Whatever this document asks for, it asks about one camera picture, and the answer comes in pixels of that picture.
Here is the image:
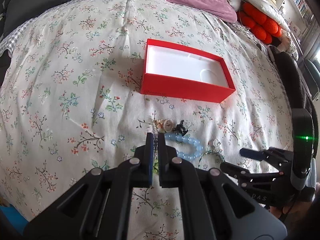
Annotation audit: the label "thin green beaded bracelet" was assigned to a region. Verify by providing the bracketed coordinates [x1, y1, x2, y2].
[196, 150, 226, 170]

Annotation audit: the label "light blue bead bracelet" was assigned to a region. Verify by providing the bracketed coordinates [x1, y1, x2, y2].
[163, 132, 205, 162]

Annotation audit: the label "black crystal hair clip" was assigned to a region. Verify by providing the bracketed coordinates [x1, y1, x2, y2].
[172, 120, 188, 136]

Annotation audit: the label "gold charm jewelry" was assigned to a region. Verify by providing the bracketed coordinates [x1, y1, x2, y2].
[153, 119, 163, 131]

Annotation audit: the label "red jewelry box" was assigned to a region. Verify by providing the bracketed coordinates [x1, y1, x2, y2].
[140, 38, 236, 103]

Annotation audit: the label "person's hand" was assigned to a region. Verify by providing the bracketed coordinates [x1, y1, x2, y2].
[269, 202, 312, 219]

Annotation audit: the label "dark brown blanket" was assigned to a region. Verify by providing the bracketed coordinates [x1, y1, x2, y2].
[267, 45, 319, 137]

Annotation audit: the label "floral bed sheet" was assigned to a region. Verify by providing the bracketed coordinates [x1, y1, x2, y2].
[0, 0, 301, 240]

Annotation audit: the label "orange plush toy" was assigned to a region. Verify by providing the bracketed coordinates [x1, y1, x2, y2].
[237, 2, 282, 45]

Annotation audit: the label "bookshelf with books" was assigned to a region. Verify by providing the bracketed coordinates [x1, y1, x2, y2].
[276, 0, 313, 33]

